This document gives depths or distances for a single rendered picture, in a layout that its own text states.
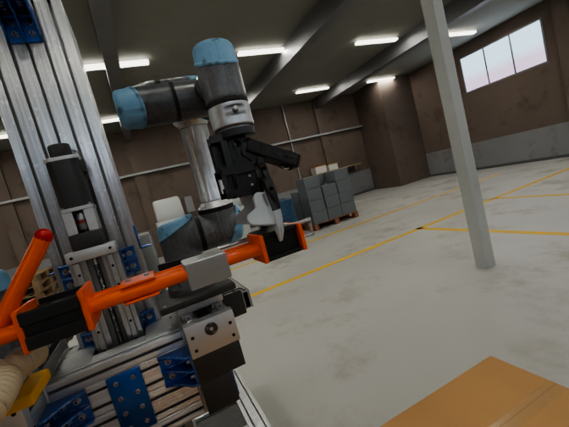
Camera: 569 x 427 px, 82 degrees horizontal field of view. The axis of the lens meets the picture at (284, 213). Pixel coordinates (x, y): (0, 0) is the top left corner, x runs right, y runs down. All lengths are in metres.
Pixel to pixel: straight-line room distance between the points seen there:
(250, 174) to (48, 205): 0.80
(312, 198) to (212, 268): 6.94
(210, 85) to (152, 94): 0.13
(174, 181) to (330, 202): 5.40
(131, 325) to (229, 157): 0.73
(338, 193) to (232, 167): 7.31
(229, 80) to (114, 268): 0.73
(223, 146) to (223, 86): 0.10
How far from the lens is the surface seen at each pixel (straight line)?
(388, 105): 13.06
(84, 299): 0.54
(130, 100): 0.68
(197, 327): 0.94
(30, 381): 0.74
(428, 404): 1.20
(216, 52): 0.61
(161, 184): 10.95
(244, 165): 0.57
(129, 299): 0.55
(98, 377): 1.10
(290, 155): 0.62
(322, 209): 7.58
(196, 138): 1.05
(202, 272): 0.55
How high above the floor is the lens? 1.30
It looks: 6 degrees down
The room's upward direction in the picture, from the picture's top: 15 degrees counter-clockwise
